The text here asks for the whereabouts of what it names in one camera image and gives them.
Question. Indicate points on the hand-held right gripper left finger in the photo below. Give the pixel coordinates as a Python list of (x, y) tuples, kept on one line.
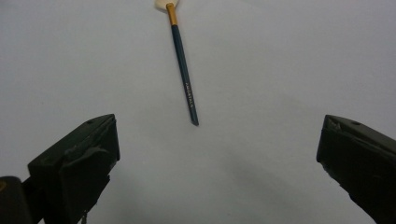
[(77, 168)]

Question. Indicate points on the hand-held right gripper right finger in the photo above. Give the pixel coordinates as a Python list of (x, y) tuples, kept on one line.
[(361, 158)]

